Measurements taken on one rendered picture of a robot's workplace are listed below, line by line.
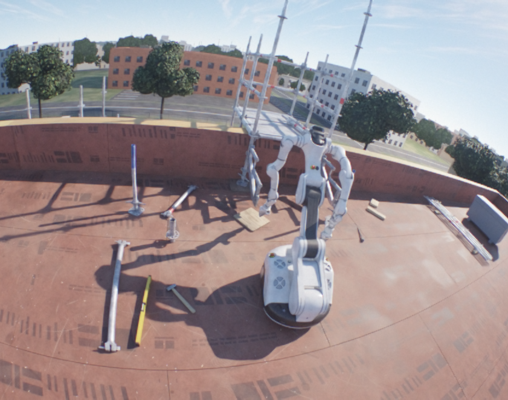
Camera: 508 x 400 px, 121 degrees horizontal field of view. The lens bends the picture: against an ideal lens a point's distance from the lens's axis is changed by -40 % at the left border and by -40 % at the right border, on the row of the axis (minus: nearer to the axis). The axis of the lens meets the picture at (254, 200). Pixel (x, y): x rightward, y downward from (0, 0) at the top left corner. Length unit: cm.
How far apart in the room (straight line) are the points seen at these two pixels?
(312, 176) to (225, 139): 153
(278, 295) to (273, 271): 18
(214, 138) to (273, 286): 201
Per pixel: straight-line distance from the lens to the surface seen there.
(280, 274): 179
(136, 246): 230
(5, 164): 437
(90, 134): 331
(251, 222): 265
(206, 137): 307
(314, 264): 181
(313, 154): 195
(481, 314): 402
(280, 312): 177
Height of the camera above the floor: 165
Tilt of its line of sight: 33 degrees down
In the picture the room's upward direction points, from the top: 15 degrees clockwise
